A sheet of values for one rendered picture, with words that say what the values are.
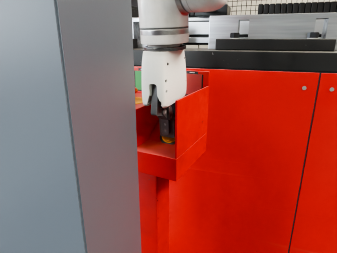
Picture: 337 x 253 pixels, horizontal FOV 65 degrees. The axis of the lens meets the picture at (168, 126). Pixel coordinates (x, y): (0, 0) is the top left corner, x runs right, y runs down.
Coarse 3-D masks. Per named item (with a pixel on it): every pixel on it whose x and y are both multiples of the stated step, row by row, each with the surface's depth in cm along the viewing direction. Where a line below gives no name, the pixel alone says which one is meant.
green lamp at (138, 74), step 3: (135, 72) 63; (138, 72) 63; (135, 75) 64; (138, 75) 63; (135, 78) 64; (138, 78) 63; (135, 81) 64; (138, 81) 64; (135, 84) 64; (138, 84) 64; (138, 87) 64; (141, 87) 64
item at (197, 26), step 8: (192, 24) 106; (200, 24) 105; (208, 24) 104; (240, 24) 100; (248, 24) 99; (320, 24) 92; (192, 32) 107; (200, 32) 106; (208, 32) 105; (240, 32) 101; (320, 32) 93; (192, 40) 108; (200, 40) 107; (208, 40) 106
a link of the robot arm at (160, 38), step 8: (144, 32) 43; (152, 32) 42; (160, 32) 42; (168, 32) 42; (176, 32) 42; (184, 32) 44; (144, 40) 44; (152, 40) 43; (160, 40) 43; (168, 40) 43; (176, 40) 43; (184, 40) 44
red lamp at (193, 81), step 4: (188, 76) 57; (192, 76) 57; (196, 76) 57; (200, 76) 56; (188, 80) 58; (192, 80) 57; (196, 80) 57; (200, 80) 56; (188, 84) 58; (192, 84) 58; (196, 84) 57; (200, 84) 57; (188, 88) 58; (192, 88) 58; (196, 88) 57; (200, 88) 57; (188, 92) 58; (192, 92) 58
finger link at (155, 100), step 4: (152, 84) 46; (152, 88) 46; (156, 88) 46; (152, 92) 46; (156, 92) 46; (152, 96) 46; (156, 96) 46; (152, 100) 46; (156, 100) 46; (152, 104) 47; (156, 104) 46; (152, 108) 47; (156, 108) 46; (160, 108) 48; (152, 112) 47; (156, 112) 46; (160, 112) 48
